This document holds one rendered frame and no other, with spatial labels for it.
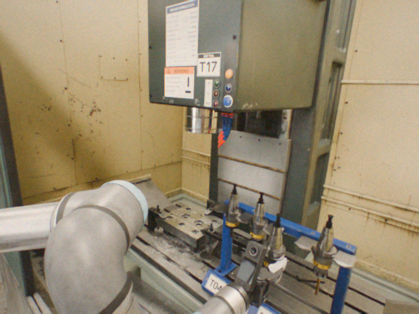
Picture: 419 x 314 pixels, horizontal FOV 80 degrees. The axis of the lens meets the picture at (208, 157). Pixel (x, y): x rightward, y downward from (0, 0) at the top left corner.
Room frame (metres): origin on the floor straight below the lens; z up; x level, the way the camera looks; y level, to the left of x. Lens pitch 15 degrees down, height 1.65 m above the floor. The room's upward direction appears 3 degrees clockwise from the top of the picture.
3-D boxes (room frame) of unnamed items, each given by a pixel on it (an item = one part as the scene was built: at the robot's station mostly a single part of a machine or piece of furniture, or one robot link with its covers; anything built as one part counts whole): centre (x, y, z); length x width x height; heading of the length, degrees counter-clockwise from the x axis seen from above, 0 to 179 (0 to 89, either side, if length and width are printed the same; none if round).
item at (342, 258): (0.61, -0.39, 1.21); 0.07 x 0.05 x 0.01; 139
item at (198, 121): (1.15, 0.04, 1.53); 0.16 x 0.16 x 0.12
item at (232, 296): (0.48, -0.07, 1.17); 0.08 x 0.05 x 0.08; 49
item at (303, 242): (0.68, -0.31, 1.21); 0.07 x 0.05 x 0.01; 139
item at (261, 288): (0.54, -0.12, 1.16); 0.12 x 0.08 x 0.09; 139
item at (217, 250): (1.06, -0.03, 0.97); 0.13 x 0.03 x 0.15; 49
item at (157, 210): (1.24, 0.26, 0.97); 0.13 x 0.03 x 0.15; 49
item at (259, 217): (0.79, -0.18, 1.26); 0.04 x 0.04 x 0.07
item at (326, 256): (0.65, -0.35, 1.21); 0.06 x 0.06 x 0.03
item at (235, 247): (1.04, -0.23, 0.93); 0.26 x 0.05 x 0.06; 54
